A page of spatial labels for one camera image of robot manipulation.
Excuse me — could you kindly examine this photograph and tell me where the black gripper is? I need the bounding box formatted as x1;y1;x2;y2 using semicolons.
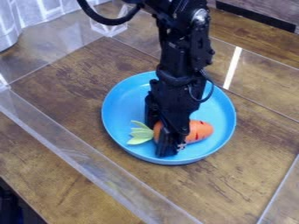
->
144;69;209;158

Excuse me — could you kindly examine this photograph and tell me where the orange toy carrot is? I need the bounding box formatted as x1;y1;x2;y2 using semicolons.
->
126;120;213;145

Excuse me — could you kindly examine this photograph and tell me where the blue round tray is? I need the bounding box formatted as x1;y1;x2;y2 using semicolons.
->
101;71;237;165

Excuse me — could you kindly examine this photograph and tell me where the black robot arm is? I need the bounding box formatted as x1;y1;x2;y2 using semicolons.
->
122;0;214;157

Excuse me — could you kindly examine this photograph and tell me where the clear acrylic barrier strip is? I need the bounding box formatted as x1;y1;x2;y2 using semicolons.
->
0;86;201;224

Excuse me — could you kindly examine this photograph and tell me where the white patterned curtain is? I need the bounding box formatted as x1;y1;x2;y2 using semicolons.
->
0;0;81;53

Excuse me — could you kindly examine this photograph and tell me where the black cable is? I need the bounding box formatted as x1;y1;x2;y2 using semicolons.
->
76;0;142;26

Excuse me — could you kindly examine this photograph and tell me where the clear acrylic corner bracket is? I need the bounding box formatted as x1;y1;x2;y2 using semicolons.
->
88;3;129;39

